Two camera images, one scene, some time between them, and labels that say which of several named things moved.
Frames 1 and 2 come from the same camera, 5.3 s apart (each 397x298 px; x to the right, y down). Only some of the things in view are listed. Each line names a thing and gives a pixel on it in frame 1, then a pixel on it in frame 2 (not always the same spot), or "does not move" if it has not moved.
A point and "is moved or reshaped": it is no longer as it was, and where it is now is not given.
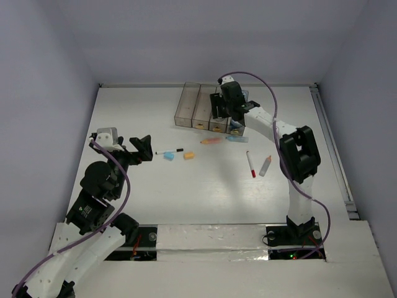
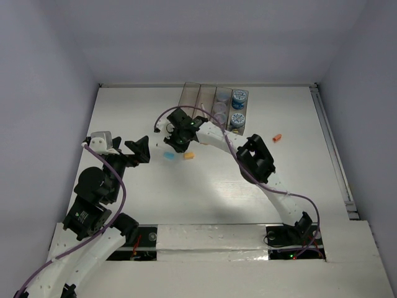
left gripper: (145, 151) does not move
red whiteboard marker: (253, 171) is moved or reshaped
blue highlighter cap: (168, 156) does not move
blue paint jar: (234, 125) does not move
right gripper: (217, 99) -> (170, 140)
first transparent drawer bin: (184, 114) does not move
